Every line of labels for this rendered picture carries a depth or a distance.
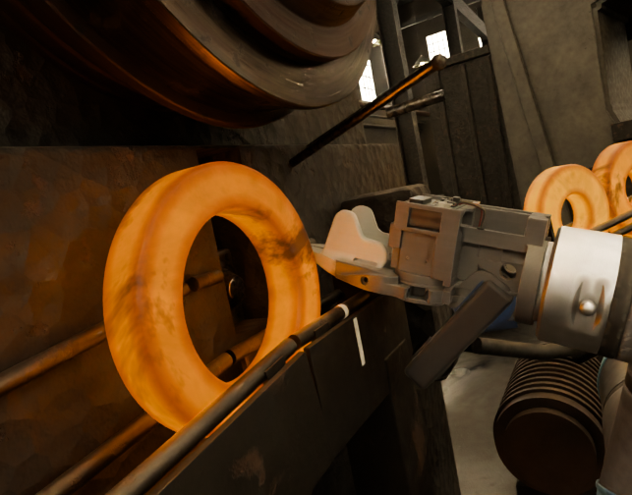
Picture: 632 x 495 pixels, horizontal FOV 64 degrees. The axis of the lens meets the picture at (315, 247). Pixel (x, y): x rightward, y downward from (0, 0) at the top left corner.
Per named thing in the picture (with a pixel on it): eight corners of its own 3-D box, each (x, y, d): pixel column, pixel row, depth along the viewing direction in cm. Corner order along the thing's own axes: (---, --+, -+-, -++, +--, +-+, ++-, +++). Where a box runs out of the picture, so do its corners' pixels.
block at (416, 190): (365, 384, 65) (329, 200, 63) (387, 360, 72) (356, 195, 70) (447, 385, 60) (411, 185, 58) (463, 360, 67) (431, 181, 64)
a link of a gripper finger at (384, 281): (351, 250, 47) (442, 270, 43) (350, 269, 48) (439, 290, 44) (328, 261, 43) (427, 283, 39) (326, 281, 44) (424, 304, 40)
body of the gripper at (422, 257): (417, 192, 47) (557, 212, 42) (405, 279, 49) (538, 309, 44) (386, 199, 41) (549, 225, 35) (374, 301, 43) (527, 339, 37)
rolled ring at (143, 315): (174, 105, 30) (138, 119, 32) (103, 433, 24) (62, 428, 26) (330, 221, 45) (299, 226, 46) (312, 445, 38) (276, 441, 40)
